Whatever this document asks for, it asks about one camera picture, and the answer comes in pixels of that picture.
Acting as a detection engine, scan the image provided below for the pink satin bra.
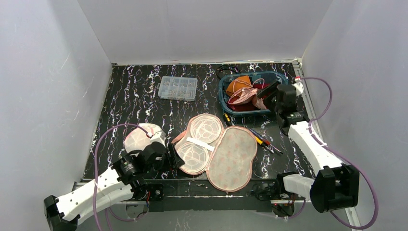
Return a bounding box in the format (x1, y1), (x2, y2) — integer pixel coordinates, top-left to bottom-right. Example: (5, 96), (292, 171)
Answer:
(228, 78), (267, 110)

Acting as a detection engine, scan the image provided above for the floral pink laundry bag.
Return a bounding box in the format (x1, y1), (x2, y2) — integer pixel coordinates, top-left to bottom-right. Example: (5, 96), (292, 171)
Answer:
(171, 114), (258, 193)

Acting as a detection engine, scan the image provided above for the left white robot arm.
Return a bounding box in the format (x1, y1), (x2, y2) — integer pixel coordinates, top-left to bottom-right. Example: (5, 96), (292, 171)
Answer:
(44, 141), (185, 231)

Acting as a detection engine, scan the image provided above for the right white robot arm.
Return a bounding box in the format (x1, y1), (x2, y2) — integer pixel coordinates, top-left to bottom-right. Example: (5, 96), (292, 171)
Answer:
(257, 81), (360, 213)

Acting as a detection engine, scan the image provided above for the white mesh laundry bag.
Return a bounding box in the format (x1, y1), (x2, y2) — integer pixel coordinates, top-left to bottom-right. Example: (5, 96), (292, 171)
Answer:
(124, 123), (162, 153)

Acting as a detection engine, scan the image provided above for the dark red bra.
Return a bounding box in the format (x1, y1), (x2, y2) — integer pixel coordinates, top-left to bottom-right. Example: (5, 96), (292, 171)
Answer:
(227, 83), (268, 112)

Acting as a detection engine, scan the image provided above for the orange bra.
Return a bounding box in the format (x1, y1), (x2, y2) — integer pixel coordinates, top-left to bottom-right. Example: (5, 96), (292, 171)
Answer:
(226, 76), (253, 97)

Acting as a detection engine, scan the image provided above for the teal plastic basket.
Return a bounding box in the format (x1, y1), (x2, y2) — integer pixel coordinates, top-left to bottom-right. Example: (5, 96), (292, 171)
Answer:
(218, 71), (289, 117)

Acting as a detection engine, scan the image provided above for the yellow red screwdriver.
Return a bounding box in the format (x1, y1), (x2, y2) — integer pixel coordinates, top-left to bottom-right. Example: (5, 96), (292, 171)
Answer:
(255, 136), (283, 154)

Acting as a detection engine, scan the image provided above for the black yellow screwdriver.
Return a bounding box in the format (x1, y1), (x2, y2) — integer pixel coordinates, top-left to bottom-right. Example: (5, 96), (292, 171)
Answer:
(223, 113), (233, 126)

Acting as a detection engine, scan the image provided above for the clear plastic parts box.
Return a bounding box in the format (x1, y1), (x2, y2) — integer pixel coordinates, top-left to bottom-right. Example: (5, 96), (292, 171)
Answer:
(158, 76), (198, 102)

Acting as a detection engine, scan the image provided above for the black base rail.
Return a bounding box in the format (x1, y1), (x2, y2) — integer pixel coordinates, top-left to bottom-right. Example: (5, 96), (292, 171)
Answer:
(140, 178), (306, 218)

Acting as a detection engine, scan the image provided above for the black cable behind basket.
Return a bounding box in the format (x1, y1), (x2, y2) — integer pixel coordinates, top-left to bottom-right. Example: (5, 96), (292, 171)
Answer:
(216, 65), (240, 80)

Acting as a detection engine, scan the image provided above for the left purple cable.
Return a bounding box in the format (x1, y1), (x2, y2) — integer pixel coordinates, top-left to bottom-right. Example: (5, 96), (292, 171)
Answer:
(93, 123), (153, 231)

